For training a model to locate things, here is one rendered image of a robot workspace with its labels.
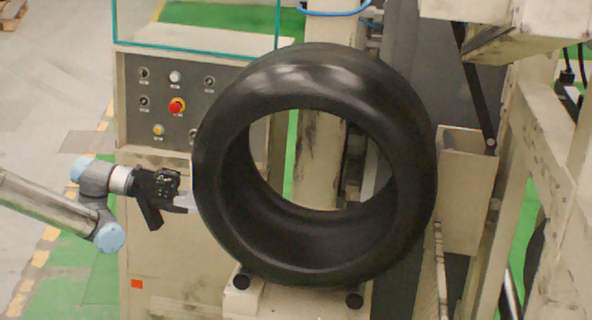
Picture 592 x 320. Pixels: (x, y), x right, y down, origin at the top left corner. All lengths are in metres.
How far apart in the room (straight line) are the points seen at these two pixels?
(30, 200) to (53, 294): 1.68
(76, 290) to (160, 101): 1.23
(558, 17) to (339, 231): 0.99
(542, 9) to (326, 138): 0.95
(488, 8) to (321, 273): 0.75
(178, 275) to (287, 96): 1.27
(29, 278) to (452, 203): 2.14
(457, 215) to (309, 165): 0.43
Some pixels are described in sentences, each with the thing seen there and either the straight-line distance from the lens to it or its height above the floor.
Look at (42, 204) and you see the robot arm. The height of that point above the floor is 1.11.
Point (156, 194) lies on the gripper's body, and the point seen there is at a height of 1.07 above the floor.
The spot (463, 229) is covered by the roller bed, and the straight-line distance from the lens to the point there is 1.84.
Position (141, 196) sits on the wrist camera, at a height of 1.05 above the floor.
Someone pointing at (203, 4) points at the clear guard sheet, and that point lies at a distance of 2.12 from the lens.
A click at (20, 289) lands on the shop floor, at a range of 3.27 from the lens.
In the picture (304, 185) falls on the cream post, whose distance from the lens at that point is 1.88.
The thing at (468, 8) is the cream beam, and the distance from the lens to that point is 1.08.
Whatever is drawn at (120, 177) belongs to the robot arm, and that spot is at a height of 1.10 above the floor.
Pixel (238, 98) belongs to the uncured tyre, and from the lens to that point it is 1.42.
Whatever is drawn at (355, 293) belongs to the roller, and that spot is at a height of 0.92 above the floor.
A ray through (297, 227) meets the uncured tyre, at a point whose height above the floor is 0.93.
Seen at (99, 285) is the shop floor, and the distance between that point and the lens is 3.22.
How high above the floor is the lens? 1.84
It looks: 24 degrees down
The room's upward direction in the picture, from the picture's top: 4 degrees clockwise
